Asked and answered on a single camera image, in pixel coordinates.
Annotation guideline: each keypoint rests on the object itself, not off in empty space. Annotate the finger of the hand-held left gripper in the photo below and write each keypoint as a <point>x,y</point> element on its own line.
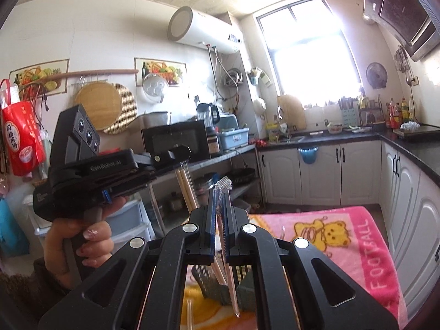
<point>172,154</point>

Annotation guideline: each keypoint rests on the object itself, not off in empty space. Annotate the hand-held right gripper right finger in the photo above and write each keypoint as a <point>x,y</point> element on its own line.
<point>237,233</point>

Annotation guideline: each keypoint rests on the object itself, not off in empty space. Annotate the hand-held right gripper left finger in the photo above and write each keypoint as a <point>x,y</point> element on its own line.
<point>202,233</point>

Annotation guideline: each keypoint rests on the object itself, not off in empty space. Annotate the chopstick pair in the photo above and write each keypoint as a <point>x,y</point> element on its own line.
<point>222,185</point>
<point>185,185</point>

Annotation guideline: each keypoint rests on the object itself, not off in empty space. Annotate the dark green utensil holder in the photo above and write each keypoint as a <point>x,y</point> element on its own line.
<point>215,287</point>

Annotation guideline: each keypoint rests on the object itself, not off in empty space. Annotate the bunch of chopsticks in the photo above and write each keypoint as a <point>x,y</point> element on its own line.
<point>189,312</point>

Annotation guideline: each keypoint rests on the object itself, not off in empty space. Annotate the person's left forearm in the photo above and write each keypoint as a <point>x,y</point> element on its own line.
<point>27,299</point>

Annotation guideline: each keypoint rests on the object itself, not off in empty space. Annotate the person's left hand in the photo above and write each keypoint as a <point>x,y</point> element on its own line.
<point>92,244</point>

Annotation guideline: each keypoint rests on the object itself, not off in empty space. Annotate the black microwave oven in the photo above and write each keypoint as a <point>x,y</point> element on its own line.
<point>175,141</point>

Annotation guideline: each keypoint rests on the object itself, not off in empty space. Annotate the steel pot with lid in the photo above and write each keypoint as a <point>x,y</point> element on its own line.
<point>156,119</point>

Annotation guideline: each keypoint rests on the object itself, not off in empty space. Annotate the steel kitchen table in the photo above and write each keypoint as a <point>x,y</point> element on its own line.
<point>220,156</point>

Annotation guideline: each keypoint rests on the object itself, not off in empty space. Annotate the black blender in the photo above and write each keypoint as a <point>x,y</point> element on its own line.
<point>208,120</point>

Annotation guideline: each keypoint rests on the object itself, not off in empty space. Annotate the black wok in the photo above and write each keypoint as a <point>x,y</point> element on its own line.
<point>242,175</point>

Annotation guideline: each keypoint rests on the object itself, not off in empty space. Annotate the round bamboo mat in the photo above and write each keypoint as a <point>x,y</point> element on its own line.
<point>128,110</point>

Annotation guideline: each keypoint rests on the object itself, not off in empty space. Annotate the blue-grey dish bin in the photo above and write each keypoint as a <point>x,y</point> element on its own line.
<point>233,140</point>

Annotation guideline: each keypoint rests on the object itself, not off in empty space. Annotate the pale blue plastic drawer unit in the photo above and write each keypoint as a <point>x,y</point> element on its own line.
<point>134,220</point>

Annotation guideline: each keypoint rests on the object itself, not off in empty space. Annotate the round wooden board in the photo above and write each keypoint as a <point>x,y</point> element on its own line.
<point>98,106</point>

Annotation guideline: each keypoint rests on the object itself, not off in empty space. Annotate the white round plastic cover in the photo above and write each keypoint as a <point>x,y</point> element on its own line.
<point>155,87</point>

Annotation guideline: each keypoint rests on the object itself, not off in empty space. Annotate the red shopping bag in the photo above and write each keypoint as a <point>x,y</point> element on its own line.
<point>22,134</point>

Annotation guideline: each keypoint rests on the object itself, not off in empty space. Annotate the blue plastic bag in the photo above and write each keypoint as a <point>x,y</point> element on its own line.
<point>12,230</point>

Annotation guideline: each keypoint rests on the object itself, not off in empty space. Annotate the wooden rolling pin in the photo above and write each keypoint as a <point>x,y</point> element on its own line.
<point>86,74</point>

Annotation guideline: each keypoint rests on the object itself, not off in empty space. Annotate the blue hanging plastic bin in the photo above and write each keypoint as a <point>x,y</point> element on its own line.
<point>307,154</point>

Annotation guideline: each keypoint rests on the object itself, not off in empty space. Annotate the pink cartoon printed blanket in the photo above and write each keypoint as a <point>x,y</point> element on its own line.
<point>343,247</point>

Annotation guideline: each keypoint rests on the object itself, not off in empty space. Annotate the white kitchen cabinets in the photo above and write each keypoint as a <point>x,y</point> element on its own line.
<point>343,175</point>

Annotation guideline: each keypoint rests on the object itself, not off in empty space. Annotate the white water heater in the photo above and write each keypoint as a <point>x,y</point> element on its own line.
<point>202,31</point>

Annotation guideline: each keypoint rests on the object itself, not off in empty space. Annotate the wooden cutting board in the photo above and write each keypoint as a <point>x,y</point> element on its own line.
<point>292,111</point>

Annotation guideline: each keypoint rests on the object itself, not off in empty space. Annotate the patterned ceramic bowl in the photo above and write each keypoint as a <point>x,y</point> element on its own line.
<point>334,128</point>

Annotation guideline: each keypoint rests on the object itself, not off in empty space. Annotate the pale blue knife holder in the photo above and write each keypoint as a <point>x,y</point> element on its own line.
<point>349,115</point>

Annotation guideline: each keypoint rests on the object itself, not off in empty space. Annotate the kitchen window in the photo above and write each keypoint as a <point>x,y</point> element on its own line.
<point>309,55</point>

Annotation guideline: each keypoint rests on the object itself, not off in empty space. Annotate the black kitchen countertop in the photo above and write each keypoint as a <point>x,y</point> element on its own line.
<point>412,151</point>

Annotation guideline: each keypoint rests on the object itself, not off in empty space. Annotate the row of condiment bottles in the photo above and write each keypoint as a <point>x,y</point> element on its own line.
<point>400,115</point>

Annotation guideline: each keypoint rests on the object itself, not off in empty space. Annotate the black induction cooktop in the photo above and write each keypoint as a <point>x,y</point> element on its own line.
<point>419,130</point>

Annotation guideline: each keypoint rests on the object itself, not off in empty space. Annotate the hanging small kitchen tools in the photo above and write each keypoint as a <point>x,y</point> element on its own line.
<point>404,65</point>

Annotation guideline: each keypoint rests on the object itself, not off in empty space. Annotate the black range hood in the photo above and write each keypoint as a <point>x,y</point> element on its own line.
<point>402,7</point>

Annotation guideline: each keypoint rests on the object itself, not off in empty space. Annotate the fruit wall poster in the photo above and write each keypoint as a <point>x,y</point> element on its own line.
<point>161,67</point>
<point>37,75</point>

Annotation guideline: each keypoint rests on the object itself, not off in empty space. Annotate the white round wall holder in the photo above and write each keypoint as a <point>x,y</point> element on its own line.
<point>259,106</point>

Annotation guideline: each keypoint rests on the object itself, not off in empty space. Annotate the wall-mounted utensil caddy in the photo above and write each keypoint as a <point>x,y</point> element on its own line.
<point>257,75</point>

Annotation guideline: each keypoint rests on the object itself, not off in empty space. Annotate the grey wall fan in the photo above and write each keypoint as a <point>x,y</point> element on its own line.
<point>376,75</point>

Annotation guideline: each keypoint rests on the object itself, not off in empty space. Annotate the wall power outlet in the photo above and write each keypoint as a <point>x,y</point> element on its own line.
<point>415,81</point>

